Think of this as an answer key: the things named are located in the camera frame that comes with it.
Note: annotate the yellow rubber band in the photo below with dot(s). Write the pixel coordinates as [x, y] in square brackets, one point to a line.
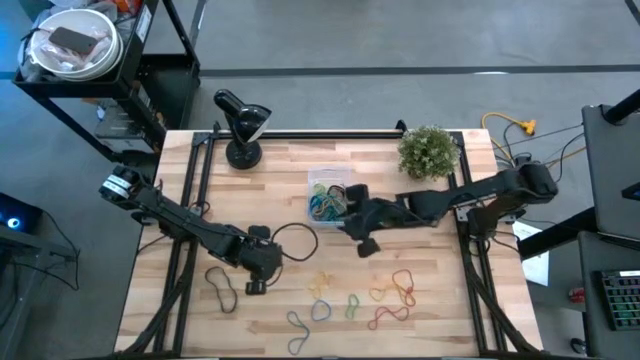
[371, 294]
[320, 285]

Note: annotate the green rubber band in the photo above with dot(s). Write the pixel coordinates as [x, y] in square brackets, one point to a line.
[347, 310]
[317, 189]

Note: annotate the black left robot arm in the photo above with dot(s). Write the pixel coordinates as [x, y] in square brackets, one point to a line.
[175, 215]

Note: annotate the black rubber band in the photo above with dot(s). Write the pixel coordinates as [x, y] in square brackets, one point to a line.
[236, 301]
[340, 187]

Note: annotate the black computer mouse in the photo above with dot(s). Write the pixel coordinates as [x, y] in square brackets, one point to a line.
[579, 346]

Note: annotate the red rubber band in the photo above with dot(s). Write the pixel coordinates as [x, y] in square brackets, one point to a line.
[389, 314]
[406, 290]

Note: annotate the clear plastic wrap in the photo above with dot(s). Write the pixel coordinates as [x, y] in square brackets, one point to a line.
[60, 62]

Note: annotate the gray rubber band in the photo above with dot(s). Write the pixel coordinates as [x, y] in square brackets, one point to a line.
[301, 328]

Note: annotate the white paper sheet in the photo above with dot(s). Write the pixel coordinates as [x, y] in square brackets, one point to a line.
[537, 267]

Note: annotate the green plant in black pot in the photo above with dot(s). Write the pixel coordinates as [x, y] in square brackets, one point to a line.
[427, 152]

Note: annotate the teal rubber band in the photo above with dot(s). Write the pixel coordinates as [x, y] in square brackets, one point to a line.
[320, 205]

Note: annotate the pile of coloured rubber bands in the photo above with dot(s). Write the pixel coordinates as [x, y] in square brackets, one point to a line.
[332, 197]

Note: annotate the black utility cart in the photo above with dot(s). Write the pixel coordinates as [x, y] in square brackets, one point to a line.
[165, 100]

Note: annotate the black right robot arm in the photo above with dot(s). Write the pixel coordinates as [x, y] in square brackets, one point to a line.
[480, 190]

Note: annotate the black desk lamp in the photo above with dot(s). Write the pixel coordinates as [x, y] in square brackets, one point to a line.
[245, 125]

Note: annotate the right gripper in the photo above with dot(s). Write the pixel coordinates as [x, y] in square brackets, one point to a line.
[370, 217]

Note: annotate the clear plastic bin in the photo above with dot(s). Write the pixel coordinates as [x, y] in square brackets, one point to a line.
[330, 175]

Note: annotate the dark smartphone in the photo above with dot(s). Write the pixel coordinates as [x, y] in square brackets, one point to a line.
[72, 40]

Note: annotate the blue rubber band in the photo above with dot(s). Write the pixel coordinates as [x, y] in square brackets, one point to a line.
[313, 312]

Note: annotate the black box blue light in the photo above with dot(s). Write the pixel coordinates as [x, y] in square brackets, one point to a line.
[20, 215]

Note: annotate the grey desk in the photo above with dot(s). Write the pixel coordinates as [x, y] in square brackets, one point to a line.
[610, 165]

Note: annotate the white bowl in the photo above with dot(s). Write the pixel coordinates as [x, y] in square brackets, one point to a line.
[100, 25]

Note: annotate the black keyboard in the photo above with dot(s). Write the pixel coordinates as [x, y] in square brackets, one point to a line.
[622, 300]

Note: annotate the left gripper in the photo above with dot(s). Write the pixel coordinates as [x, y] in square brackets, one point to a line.
[260, 257]

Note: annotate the small red canister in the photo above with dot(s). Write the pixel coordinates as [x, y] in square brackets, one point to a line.
[577, 295]

